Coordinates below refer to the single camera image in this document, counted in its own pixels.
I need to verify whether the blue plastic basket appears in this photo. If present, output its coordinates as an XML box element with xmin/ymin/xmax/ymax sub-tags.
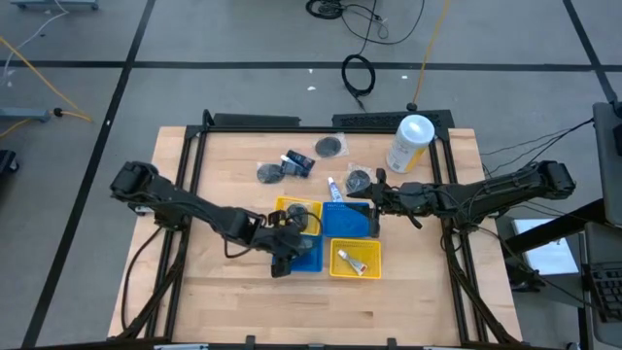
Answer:
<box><xmin>270</xmin><ymin>234</ymin><xmax>325</xmax><ymax>273</ymax></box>
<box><xmin>322</xmin><ymin>201</ymin><xmax>378</xmax><ymax>239</ymax></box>

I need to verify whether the white tube blue cap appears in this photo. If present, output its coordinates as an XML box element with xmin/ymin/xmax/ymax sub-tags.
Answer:
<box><xmin>327</xmin><ymin>176</ymin><xmax>344</xmax><ymax>203</ymax></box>

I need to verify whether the black coiled floor cable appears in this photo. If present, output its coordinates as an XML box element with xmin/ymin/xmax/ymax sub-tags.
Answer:
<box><xmin>304</xmin><ymin>0</ymin><xmax>427</xmax><ymax>46</ymax></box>

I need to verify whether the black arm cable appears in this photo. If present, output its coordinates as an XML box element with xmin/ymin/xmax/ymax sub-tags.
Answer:
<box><xmin>120</xmin><ymin>226</ymin><xmax>164</xmax><ymax>334</ymax></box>

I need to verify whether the black desk bar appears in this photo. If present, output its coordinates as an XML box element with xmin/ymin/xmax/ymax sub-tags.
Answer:
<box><xmin>504</xmin><ymin>197</ymin><xmax>608</xmax><ymax>254</ymax></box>

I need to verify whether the black disc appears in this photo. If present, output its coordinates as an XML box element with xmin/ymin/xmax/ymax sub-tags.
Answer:
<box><xmin>256</xmin><ymin>162</ymin><xmax>288</xmax><ymax>186</ymax></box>
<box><xmin>314</xmin><ymin>133</ymin><xmax>350</xmax><ymax>159</ymax></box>
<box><xmin>285</xmin><ymin>202</ymin><xmax>312</xmax><ymax>230</ymax></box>
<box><xmin>344</xmin><ymin>163</ymin><xmax>374</xmax><ymax>194</ymax></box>

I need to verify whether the black looped floor cable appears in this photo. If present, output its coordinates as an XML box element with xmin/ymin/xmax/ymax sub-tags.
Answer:
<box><xmin>340</xmin><ymin>0</ymin><xmax>390</xmax><ymax>112</ymax></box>

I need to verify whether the grey monitor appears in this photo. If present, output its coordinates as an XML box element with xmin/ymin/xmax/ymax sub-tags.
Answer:
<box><xmin>592</xmin><ymin>101</ymin><xmax>622</xmax><ymax>215</ymax></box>

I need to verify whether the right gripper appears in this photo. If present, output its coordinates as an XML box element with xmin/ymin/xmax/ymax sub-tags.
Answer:
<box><xmin>347</xmin><ymin>167</ymin><xmax>428</xmax><ymax>239</ymax></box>

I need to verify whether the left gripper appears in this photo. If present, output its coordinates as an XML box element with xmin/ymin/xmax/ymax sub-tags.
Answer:
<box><xmin>252</xmin><ymin>211</ymin><xmax>323</xmax><ymax>279</ymax></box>

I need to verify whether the black vented box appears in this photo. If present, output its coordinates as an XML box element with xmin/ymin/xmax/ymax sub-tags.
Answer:
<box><xmin>332</xmin><ymin>110</ymin><xmax>456</xmax><ymax>130</ymax></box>

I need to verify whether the white sheet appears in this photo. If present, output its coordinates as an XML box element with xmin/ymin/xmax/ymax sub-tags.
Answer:
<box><xmin>512</xmin><ymin>218</ymin><xmax>582</xmax><ymax>277</ymax></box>

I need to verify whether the white floor cable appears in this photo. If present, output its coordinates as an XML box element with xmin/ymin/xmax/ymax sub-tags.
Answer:
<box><xmin>0</xmin><ymin>0</ymin><xmax>70</xmax><ymax>88</ymax></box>

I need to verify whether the white red toothpaste tube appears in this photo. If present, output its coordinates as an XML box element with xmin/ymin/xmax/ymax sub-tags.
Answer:
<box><xmin>337</xmin><ymin>249</ymin><xmax>369</xmax><ymax>277</ymax></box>

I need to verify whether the black aluminium table frame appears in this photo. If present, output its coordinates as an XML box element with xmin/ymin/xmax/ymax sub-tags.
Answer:
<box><xmin>116</xmin><ymin>109</ymin><xmax>524</xmax><ymax>350</ymax></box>

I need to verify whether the black caster wheel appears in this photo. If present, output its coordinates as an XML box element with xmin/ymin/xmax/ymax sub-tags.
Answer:
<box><xmin>0</xmin><ymin>149</ymin><xmax>20</xmax><ymax>175</ymax></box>

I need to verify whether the white wipes canister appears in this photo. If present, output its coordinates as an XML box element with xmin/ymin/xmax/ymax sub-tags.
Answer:
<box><xmin>386</xmin><ymin>114</ymin><xmax>436</xmax><ymax>175</ymax></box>

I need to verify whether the dark blue sachet pack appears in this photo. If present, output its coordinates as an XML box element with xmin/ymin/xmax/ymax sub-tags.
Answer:
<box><xmin>285</xmin><ymin>149</ymin><xmax>317</xmax><ymax>172</ymax></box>
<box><xmin>279</xmin><ymin>157</ymin><xmax>312</xmax><ymax>180</ymax></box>

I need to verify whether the yellow plastic basket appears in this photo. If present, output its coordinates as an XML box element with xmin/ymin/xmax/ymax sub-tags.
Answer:
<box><xmin>273</xmin><ymin>195</ymin><xmax>324</xmax><ymax>237</ymax></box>
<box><xmin>328</xmin><ymin>237</ymin><xmax>383</xmax><ymax>280</ymax></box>

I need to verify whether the grey metal stand foot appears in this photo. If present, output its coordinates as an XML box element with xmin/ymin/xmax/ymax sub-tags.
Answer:
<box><xmin>9</xmin><ymin>0</ymin><xmax>101</xmax><ymax>11</ymax></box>
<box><xmin>0</xmin><ymin>106</ymin><xmax>52</xmax><ymax>123</ymax></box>

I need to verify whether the black keyboard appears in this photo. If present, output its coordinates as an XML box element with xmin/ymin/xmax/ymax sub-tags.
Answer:
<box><xmin>585</xmin><ymin>262</ymin><xmax>622</xmax><ymax>325</ymax></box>

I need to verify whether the yellow floor cable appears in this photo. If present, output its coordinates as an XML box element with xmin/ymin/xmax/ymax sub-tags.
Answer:
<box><xmin>0</xmin><ymin>36</ymin><xmax>93</xmax><ymax>142</ymax></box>
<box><xmin>406</xmin><ymin>0</ymin><xmax>452</xmax><ymax>112</ymax></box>

